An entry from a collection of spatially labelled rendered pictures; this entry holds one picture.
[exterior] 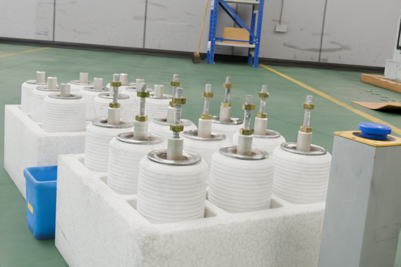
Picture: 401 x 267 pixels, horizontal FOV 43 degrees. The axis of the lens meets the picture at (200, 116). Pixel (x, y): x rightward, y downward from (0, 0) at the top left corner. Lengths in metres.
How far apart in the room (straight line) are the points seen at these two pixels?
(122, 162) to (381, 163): 0.37
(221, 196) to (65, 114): 0.52
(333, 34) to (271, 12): 0.91
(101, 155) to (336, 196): 0.41
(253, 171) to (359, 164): 0.16
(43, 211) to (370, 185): 0.64
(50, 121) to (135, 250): 0.58
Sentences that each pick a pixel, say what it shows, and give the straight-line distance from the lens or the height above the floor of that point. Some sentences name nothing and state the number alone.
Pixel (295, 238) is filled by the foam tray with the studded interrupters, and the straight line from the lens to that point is 0.79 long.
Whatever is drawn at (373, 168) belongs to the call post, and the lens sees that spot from 0.65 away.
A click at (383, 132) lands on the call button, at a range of 0.67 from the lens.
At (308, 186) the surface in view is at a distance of 0.82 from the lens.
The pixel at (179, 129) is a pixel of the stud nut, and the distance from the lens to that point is 0.70.
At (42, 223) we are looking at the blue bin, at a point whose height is 0.04.
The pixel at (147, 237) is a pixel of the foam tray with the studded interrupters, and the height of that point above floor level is 0.18.
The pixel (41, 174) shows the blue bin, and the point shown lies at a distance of 1.13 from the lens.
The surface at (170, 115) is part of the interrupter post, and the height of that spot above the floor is 0.27.
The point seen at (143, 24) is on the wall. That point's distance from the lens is 7.01.
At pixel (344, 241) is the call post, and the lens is 0.70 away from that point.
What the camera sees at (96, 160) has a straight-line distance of 0.90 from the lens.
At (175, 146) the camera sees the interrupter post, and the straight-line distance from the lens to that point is 0.70.
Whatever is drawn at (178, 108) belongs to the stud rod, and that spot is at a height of 0.32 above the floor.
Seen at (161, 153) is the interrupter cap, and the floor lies 0.25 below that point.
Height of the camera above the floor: 0.43
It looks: 10 degrees down
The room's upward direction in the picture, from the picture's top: 5 degrees clockwise
